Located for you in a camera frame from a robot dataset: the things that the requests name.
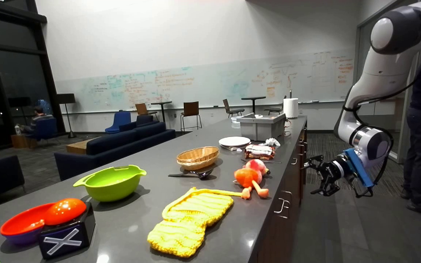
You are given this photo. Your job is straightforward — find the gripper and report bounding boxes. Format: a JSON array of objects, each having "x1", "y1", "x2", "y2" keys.
[{"x1": 303, "y1": 155, "x2": 340, "y2": 197}]

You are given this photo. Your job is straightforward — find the drawer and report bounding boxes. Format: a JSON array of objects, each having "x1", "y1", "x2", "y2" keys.
[{"x1": 282, "y1": 144, "x2": 304, "y2": 183}]

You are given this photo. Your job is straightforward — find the brown snack packet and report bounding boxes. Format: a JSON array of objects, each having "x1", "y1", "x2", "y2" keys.
[{"x1": 244, "y1": 144, "x2": 276, "y2": 160}]

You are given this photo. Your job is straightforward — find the pink plush toy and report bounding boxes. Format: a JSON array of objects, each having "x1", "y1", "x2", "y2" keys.
[{"x1": 242, "y1": 159, "x2": 271, "y2": 176}]

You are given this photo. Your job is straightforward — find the orange plush toy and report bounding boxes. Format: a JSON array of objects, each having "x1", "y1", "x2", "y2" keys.
[{"x1": 234, "y1": 168, "x2": 270, "y2": 200}]

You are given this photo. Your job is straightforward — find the paper towel roll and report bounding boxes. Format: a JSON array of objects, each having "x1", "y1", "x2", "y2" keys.
[{"x1": 282, "y1": 90, "x2": 300, "y2": 119}]

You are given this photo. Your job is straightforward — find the grey plastic bin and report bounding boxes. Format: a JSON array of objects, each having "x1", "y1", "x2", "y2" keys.
[{"x1": 236, "y1": 113, "x2": 287, "y2": 142}]

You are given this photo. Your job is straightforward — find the dark chair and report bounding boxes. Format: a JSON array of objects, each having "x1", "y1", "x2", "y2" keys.
[
  {"x1": 263, "y1": 95, "x2": 287, "y2": 116},
  {"x1": 222, "y1": 98, "x2": 245, "y2": 118}
]

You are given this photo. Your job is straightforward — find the white plate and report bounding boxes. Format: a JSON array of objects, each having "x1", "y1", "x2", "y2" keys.
[{"x1": 218, "y1": 136, "x2": 251, "y2": 149}]

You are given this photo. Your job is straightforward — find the black high table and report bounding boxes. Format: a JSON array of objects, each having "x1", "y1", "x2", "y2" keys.
[
  {"x1": 241, "y1": 96, "x2": 267, "y2": 115},
  {"x1": 151, "y1": 101, "x2": 173, "y2": 123}
]

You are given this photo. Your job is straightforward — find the black spoon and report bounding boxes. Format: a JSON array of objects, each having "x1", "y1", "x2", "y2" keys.
[{"x1": 168, "y1": 168, "x2": 214, "y2": 180}]

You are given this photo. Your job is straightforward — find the wicker basket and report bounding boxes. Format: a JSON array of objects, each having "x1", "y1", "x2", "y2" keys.
[{"x1": 177, "y1": 146, "x2": 220, "y2": 171}]

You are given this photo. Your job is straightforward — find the yellow knitted cloth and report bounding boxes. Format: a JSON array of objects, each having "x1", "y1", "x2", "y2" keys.
[{"x1": 147, "y1": 187, "x2": 246, "y2": 258}]

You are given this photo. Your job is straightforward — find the wooden chair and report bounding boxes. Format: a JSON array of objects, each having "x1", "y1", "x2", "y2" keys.
[
  {"x1": 180, "y1": 101, "x2": 202, "y2": 132},
  {"x1": 135, "y1": 103, "x2": 158, "y2": 119}
]

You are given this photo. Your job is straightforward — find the whiteboard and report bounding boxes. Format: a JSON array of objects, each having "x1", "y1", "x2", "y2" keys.
[{"x1": 55, "y1": 47, "x2": 356, "y2": 114}]

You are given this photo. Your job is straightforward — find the blue lounge chair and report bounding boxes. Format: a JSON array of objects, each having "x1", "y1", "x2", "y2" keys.
[
  {"x1": 105, "y1": 111, "x2": 132, "y2": 134},
  {"x1": 26, "y1": 117, "x2": 58, "y2": 141}
]

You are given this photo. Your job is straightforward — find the green plastic bowl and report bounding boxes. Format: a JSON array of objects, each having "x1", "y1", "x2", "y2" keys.
[{"x1": 73, "y1": 164, "x2": 147, "y2": 203}]

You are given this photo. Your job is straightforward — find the wooden coffee table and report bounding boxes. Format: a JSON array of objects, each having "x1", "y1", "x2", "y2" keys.
[{"x1": 66, "y1": 137, "x2": 100, "y2": 155}]

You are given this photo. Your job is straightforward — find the orange plastic dome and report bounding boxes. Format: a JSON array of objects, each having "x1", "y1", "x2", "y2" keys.
[{"x1": 44, "y1": 198, "x2": 87, "y2": 226}]

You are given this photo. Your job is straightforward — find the black box with white cross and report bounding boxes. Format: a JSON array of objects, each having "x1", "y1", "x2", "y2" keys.
[{"x1": 38, "y1": 203, "x2": 96, "y2": 260}]

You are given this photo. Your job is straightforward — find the black floor lamp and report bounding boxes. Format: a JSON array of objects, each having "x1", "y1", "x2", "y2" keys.
[{"x1": 57, "y1": 93, "x2": 77, "y2": 139}]

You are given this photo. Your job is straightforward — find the wooden side table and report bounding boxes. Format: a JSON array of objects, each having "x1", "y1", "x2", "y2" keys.
[{"x1": 11, "y1": 134, "x2": 38, "y2": 149}]

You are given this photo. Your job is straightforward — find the red plastic bowl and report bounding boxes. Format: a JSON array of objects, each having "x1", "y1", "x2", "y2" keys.
[{"x1": 0, "y1": 203, "x2": 56, "y2": 236}]

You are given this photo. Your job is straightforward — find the purple plastic bowl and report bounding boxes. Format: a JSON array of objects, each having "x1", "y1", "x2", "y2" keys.
[{"x1": 4, "y1": 229, "x2": 43, "y2": 245}]

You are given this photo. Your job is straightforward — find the window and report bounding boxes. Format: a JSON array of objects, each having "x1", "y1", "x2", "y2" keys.
[{"x1": 0, "y1": 0, "x2": 65, "y2": 155}]

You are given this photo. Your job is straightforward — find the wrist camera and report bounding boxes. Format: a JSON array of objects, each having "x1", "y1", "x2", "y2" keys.
[{"x1": 343, "y1": 148, "x2": 375, "y2": 188}]

